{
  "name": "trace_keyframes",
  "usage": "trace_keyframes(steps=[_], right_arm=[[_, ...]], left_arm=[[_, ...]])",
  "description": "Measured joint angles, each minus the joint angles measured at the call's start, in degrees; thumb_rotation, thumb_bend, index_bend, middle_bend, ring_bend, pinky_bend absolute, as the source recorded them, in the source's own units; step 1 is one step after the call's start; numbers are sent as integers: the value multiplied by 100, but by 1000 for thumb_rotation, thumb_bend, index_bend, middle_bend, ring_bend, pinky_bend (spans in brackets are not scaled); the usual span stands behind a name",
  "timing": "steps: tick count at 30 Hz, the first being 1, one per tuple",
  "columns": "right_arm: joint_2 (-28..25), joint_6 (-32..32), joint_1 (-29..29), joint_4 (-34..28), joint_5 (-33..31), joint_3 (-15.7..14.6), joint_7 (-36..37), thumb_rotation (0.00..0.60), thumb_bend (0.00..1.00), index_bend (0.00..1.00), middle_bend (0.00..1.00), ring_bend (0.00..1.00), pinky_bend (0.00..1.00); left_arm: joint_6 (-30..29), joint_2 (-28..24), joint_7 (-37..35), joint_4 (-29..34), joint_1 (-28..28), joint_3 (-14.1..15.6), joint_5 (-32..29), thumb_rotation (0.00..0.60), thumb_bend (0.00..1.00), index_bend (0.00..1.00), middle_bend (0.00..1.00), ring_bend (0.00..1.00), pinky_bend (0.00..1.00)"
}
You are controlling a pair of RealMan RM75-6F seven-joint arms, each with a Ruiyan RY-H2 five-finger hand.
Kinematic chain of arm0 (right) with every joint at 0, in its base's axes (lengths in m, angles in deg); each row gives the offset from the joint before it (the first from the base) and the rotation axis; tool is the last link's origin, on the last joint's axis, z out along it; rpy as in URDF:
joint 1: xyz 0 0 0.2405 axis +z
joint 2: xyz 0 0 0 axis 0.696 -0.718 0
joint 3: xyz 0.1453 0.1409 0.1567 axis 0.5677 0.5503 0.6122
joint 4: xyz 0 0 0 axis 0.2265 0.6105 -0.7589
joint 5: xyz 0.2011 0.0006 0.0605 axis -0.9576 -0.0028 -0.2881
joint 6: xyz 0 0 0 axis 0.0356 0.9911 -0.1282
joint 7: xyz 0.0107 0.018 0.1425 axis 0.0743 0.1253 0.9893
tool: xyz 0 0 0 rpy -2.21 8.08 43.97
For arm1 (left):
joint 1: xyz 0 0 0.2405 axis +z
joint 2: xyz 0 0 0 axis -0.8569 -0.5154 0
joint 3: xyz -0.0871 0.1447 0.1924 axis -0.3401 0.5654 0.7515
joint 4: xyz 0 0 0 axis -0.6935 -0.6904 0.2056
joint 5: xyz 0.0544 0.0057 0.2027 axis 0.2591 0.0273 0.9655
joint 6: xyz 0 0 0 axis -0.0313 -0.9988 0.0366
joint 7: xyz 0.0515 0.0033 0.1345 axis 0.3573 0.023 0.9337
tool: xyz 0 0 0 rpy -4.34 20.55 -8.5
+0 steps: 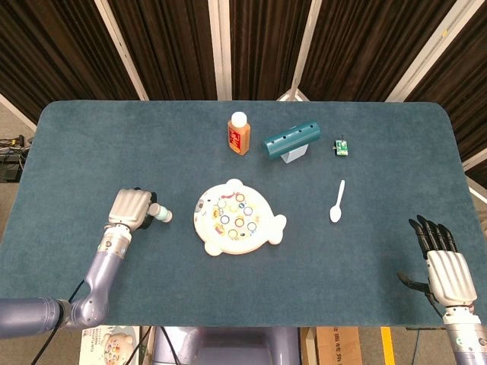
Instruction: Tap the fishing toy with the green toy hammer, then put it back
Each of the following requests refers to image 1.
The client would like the dark brown curtain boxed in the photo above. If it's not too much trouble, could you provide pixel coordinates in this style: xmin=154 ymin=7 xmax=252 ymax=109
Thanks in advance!
xmin=0 ymin=0 xmax=487 ymax=191

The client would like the teal half-cylinder holder with holes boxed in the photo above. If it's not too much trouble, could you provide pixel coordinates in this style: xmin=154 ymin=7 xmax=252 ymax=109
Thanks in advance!
xmin=263 ymin=119 xmax=320 ymax=160

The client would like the lavender robot torso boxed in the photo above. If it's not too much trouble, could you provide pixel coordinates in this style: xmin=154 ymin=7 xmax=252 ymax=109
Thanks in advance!
xmin=151 ymin=325 xmax=301 ymax=365

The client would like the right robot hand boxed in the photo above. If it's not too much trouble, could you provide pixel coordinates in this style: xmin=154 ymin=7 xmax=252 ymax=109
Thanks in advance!
xmin=396 ymin=214 xmax=479 ymax=309

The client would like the white frame post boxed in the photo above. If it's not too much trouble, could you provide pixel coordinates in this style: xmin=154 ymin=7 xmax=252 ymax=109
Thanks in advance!
xmin=94 ymin=0 xmax=150 ymax=102
xmin=207 ymin=0 xmax=234 ymax=102
xmin=275 ymin=0 xmax=325 ymax=103
xmin=461 ymin=155 xmax=487 ymax=199
xmin=384 ymin=0 xmax=468 ymax=103
xmin=0 ymin=92 xmax=38 ymax=133

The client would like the blue table mat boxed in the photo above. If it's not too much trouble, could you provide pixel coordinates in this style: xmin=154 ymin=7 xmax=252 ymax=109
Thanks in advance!
xmin=0 ymin=100 xmax=487 ymax=328

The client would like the brown cardboard box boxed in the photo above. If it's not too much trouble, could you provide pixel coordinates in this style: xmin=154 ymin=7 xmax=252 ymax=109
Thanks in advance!
xmin=300 ymin=326 xmax=363 ymax=365

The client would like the white fish-shaped toy board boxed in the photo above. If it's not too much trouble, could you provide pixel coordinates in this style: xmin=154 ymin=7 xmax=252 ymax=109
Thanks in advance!
xmin=193 ymin=179 xmax=288 ymax=256

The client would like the white plastic spoon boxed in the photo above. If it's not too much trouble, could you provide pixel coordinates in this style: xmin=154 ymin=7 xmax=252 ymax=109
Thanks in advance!
xmin=329 ymin=179 xmax=346 ymax=224

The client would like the black electronics with cables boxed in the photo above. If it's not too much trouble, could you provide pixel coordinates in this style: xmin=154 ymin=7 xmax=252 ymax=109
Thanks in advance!
xmin=0 ymin=135 xmax=34 ymax=184

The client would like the orange juice bottle white cap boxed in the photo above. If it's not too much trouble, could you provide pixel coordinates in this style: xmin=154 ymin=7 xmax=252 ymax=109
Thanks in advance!
xmin=227 ymin=111 xmax=252 ymax=156

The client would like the light blue toy rattle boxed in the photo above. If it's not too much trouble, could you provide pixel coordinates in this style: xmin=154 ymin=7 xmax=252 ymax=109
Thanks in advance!
xmin=146 ymin=203 xmax=173 ymax=223

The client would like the black cable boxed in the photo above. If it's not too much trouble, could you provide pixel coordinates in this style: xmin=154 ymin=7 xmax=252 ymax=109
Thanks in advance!
xmin=159 ymin=325 xmax=182 ymax=365

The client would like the toy box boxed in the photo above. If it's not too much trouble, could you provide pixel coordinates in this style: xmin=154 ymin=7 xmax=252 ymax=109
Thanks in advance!
xmin=78 ymin=325 xmax=141 ymax=365

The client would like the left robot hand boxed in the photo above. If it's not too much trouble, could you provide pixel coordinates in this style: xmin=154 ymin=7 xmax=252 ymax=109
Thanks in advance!
xmin=107 ymin=186 xmax=158 ymax=230

